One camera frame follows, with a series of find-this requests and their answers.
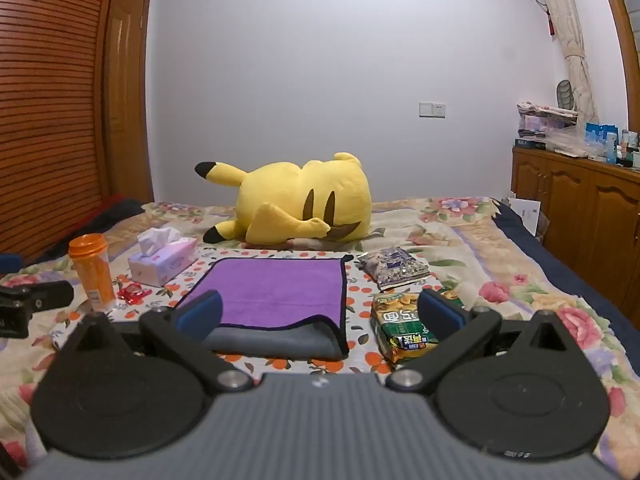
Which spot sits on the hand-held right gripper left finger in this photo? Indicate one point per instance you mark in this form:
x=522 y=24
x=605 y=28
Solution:
x=202 y=311

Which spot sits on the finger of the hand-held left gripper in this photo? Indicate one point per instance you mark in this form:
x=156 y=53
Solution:
x=42 y=294

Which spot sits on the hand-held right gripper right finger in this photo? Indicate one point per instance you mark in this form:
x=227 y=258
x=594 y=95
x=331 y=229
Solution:
x=441 y=316

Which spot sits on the purple and grey towel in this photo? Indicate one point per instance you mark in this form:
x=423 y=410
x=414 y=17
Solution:
x=275 y=290

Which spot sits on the green and yellow snack packet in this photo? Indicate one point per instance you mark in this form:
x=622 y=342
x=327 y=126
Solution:
x=395 y=325

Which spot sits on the orange plastic bottle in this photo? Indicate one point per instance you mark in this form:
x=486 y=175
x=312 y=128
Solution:
x=95 y=275

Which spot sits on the pink and white tissue box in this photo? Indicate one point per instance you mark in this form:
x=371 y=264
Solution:
x=160 y=265

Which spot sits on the blue and white snack packet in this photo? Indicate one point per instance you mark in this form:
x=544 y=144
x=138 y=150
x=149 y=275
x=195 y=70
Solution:
x=395 y=267

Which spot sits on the small red wrapper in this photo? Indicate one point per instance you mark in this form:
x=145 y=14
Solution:
x=132 y=293

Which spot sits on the floral bed sheet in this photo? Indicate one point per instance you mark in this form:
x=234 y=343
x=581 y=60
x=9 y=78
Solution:
x=500 y=260

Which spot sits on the white orange-print cloth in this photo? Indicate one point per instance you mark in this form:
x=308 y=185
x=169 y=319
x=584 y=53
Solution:
x=358 y=321

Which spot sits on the dark blue and red cloth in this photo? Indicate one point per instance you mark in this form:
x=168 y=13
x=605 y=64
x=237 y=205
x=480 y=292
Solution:
x=110 y=210

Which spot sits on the dark blue blanket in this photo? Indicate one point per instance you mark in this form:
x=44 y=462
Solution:
x=550 y=265

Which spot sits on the white cardboard box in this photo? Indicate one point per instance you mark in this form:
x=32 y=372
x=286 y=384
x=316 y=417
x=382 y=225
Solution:
x=527 y=212

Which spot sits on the yellow plush toy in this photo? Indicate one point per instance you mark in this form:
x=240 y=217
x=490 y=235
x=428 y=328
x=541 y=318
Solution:
x=300 y=195

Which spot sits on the wooden cabinet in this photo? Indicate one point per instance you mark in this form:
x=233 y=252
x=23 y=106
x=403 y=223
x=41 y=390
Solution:
x=575 y=200

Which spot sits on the wooden louvred wardrobe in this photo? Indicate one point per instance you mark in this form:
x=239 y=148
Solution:
x=50 y=110

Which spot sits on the wooden door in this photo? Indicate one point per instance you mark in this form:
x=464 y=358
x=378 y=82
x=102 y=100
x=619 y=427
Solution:
x=127 y=100

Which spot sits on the clutter on cabinet top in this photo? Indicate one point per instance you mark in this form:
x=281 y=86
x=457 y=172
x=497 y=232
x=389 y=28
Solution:
x=537 y=122

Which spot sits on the clear plastic bag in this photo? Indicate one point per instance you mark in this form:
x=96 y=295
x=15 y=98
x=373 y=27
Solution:
x=575 y=142

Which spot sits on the blue and white box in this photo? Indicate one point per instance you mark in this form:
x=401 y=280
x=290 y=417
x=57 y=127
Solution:
x=600 y=140

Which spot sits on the group of small bottles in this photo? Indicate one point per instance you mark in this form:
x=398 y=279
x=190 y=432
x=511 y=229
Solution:
x=629 y=150

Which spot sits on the black hand fan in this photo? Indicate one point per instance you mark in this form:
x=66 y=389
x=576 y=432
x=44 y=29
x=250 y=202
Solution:
x=565 y=94

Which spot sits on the cream patterned curtain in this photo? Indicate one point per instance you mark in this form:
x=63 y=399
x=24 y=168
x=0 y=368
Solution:
x=575 y=55

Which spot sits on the red hanging ornament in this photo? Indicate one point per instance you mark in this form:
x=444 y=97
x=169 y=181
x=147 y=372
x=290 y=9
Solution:
x=551 y=22

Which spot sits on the white wall switch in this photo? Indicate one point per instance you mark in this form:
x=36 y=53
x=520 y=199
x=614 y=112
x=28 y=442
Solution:
x=432 y=109

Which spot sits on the wooden window frame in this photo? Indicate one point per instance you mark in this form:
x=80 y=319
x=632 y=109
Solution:
x=620 y=20

